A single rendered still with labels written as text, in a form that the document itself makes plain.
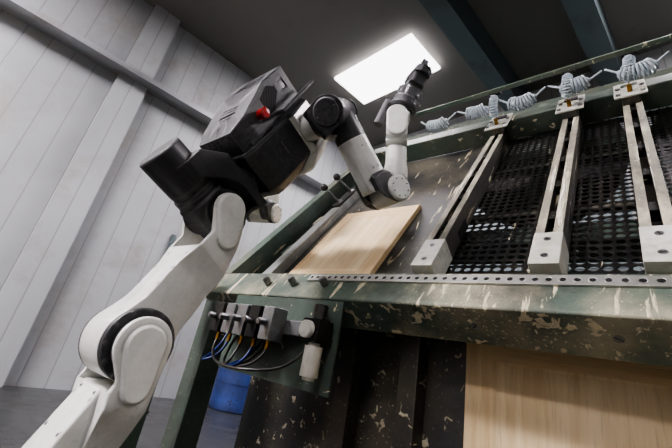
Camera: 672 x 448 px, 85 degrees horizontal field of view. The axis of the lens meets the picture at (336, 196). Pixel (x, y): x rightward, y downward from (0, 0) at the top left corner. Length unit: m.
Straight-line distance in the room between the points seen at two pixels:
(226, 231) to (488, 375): 0.76
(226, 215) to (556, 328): 0.75
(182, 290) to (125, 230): 3.46
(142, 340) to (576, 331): 0.82
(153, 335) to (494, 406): 0.81
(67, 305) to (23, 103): 1.89
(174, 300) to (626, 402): 0.98
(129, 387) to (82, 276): 3.44
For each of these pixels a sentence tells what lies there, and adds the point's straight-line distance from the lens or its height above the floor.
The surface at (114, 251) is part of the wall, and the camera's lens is 4.32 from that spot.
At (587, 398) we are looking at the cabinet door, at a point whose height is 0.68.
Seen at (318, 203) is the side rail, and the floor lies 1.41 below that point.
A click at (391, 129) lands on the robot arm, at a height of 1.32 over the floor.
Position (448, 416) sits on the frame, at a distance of 1.18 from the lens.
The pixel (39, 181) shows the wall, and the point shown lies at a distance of 4.30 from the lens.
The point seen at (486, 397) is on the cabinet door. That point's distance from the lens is 1.12.
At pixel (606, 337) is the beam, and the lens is 0.86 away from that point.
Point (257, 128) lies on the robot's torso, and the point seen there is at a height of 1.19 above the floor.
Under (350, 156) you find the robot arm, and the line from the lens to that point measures 1.05.
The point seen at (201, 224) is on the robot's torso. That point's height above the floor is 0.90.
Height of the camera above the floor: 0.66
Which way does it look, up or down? 24 degrees up
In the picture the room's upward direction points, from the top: 11 degrees clockwise
